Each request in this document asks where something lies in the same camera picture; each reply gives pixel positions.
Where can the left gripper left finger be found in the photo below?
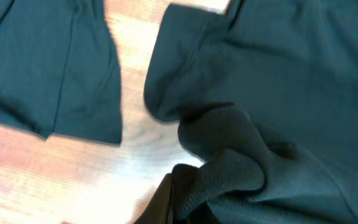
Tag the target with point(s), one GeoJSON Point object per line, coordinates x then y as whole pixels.
{"type": "Point", "coordinates": [159, 210]}

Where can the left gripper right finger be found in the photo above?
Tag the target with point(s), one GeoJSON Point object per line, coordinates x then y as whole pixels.
{"type": "Point", "coordinates": [202, 215]}

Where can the black t-shirt with logo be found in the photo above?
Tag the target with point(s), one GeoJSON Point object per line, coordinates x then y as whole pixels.
{"type": "Point", "coordinates": [267, 96]}

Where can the black folded garment pile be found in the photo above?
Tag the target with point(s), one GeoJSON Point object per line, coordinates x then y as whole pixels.
{"type": "Point", "coordinates": [59, 71]}

